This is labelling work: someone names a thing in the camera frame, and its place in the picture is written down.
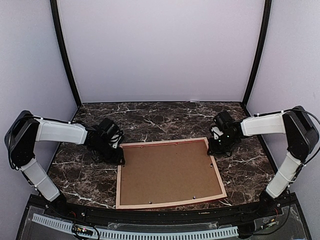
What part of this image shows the brown cardboard backing board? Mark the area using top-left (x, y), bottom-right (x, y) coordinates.
top-left (119, 139), bottom-right (223, 205)

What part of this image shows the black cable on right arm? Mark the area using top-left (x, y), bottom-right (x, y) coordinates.
top-left (292, 106), bottom-right (320, 166)

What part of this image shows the left black enclosure post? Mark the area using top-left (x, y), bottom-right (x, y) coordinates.
top-left (49, 0), bottom-right (82, 108)

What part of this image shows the grey slotted cable duct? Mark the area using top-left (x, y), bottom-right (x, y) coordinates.
top-left (31, 213), bottom-right (239, 240)

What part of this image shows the small green circuit board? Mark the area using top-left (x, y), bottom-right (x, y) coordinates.
top-left (71, 224), bottom-right (94, 237)

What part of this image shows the black enclosure post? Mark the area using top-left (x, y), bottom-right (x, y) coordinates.
top-left (241, 0), bottom-right (272, 108)
top-left (49, 0), bottom-right (82, 108)

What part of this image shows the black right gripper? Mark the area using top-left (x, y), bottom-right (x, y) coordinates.
top-left (207, 132), bottom-right (238, 155)

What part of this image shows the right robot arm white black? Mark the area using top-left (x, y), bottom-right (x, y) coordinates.
top-left (207, 105), bottom-right (320, 217)

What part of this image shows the right black enclosure post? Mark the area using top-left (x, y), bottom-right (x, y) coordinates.
top-left (241, 0), bottom-right (272, 108)

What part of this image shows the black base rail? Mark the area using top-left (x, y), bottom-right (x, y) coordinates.
top-left (24, 193), bottom-right (301, 228)

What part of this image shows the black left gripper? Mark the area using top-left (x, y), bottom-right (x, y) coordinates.
top-left (92, 140), bottom-right (125, 166)

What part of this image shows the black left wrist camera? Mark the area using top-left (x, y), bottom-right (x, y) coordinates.
top-left (98, 118), bottom-right (124, 149)

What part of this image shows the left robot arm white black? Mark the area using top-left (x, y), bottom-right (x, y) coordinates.
top-left (4, 110), bottom-right (125, 218)

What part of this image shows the wooden picture frame red edge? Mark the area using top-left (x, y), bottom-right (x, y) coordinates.
top-left (115, 136), bottom-right (227, 210)

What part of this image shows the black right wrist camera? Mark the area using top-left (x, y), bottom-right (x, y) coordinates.
top-left (209, 111), bottom-right (240, 140)

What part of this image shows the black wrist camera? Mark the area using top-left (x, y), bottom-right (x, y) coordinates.
top-left (98, 118), bottom-right (124, 149)
top-left (209, 111), bottom-right (240, 140)

